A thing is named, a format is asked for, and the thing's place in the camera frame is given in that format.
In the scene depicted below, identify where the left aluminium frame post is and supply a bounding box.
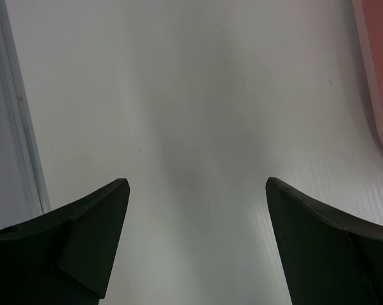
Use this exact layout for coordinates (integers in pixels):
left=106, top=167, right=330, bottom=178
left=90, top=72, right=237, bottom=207
left=0, top=1, right=51, bottom=217

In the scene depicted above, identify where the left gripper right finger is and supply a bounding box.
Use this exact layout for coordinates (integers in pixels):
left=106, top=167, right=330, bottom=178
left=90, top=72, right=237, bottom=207
left=265, top=177, right=383, bottom=304

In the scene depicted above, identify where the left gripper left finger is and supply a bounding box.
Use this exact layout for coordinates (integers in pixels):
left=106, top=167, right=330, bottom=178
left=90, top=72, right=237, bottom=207
left=0, top=179, right=130, bottom=304

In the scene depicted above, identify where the pink three-tier wooden shelf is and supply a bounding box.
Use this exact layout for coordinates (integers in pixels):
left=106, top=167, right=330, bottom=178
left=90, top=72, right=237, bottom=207
left=352, top=0, right=383, bottom=146

